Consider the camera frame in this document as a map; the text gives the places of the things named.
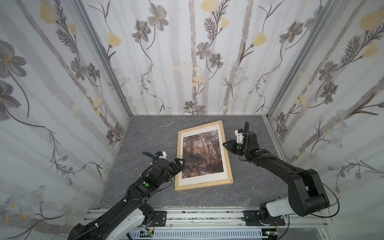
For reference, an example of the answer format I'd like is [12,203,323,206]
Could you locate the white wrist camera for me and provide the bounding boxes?
[235,129,244,144]
[155,151,167,159]

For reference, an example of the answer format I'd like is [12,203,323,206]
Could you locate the right corner aluminium post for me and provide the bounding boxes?
[266,1,338,120]

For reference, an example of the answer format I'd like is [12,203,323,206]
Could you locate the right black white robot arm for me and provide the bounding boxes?
[223,129,330,224]

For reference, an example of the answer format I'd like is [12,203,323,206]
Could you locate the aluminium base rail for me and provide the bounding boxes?
[80,206,328,232]

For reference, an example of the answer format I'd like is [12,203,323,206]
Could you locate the left black corrugated cable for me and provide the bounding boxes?
[70,200,130,240]

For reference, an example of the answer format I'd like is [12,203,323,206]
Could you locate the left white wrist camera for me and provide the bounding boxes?
[155,151,167,159]

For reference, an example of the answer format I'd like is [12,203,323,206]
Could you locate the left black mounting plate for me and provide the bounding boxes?
[151,211,167,228]

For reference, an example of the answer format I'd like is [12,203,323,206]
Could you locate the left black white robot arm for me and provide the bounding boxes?
[68,151,186,240]

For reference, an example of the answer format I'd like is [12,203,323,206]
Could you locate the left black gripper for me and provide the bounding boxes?
[156,158,186,187]

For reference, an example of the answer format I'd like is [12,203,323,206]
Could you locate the wooden picture frame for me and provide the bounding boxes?
[174,119,234,192]

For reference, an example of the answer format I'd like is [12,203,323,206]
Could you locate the black mounting plate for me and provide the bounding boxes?
[151,211,167,228]
[243,210,286,227]

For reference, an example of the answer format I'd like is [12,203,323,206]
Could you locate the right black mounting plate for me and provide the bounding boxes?
[243,210,286,227]

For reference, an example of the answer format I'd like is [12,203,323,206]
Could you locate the white slotted cable duct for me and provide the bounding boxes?
[129,229,268,240]

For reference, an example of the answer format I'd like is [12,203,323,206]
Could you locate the corner aluminium post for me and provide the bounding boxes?
[266,1,338,120]
[71,0,133,119]

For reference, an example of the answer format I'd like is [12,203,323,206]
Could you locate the white photo paper sheet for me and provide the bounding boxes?
[182,130,224,179]

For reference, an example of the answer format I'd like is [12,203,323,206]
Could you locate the left corner aluminium post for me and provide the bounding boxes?
[71,0,133,119]

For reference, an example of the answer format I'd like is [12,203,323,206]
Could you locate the right black cable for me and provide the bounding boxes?
[305,170,341,219]

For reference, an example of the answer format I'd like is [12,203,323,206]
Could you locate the small green circuit board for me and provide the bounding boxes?
[139,230,154,238]

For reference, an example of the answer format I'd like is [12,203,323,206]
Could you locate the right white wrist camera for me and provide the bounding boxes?
[235,129,244,144]

